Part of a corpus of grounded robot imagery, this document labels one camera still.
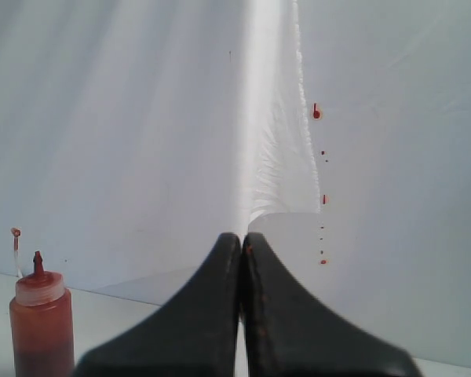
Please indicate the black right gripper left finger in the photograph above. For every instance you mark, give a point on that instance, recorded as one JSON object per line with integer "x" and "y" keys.
{"x": 193, "y": 334}

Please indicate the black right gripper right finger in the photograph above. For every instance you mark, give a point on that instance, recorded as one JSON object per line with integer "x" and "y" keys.
{"x": 289, "y": 332}

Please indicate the red ketchup squeeze bottle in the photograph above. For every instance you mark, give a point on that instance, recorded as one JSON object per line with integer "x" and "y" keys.
{"x": 41, "y": 321}

